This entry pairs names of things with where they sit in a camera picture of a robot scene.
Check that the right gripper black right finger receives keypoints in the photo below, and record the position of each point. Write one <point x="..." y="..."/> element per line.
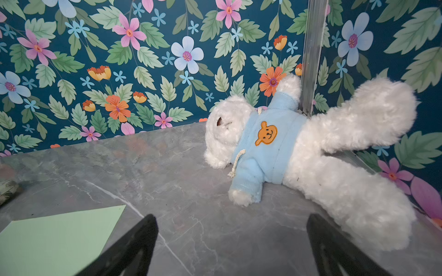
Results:
<point x="335" y="254"/>

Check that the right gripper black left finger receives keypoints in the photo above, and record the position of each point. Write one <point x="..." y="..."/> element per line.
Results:
<point x="131" y="255"/>

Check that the light green rectangular paper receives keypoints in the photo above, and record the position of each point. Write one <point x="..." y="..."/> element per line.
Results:
<point x="59" y="245"/>

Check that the white teddy bear blue hoodie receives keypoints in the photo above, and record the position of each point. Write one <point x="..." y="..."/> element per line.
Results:
<point x="280" y="146"/>

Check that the camouflage crumpled object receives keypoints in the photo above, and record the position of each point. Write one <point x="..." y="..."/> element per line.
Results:
<point x="9" y="189"/>

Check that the aluminium frame corner post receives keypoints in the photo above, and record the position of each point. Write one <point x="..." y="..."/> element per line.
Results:
<point x="316" y="17"/>

